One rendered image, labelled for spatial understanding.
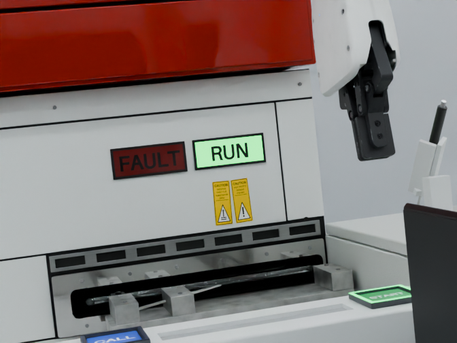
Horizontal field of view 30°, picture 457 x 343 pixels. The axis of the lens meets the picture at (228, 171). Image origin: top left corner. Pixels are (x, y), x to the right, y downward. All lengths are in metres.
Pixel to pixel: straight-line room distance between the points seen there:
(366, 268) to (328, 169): 1.75
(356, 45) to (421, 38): 2.40
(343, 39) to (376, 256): 0.51
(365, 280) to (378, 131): 0.51
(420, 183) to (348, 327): 0.40
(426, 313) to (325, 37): 0.30
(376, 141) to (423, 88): 2.36
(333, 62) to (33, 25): 0.59
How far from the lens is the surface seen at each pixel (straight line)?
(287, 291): 1.32
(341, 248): 1.36
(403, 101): 3.12
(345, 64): 0.79
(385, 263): 1.20
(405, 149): 3.12
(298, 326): 0.76
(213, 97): 1.36
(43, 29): 1.29
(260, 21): 1.34
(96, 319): 1.34
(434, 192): 1.10
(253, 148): 1.37
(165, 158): 1.34
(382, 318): 0.78
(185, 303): 1.23
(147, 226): 1.35
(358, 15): 0.79
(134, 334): 0.78
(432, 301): 0.65
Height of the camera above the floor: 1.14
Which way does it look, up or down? 3 degrees down
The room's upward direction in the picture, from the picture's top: 6 degrees counter-clockwise
